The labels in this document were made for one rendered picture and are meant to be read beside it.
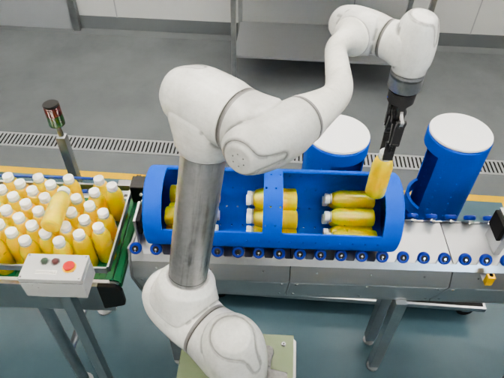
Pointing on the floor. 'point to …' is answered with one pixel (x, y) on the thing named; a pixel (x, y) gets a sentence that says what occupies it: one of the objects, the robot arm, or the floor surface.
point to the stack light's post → (67, 154)
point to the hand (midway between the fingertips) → (388, 145)
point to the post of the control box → (73, 308)
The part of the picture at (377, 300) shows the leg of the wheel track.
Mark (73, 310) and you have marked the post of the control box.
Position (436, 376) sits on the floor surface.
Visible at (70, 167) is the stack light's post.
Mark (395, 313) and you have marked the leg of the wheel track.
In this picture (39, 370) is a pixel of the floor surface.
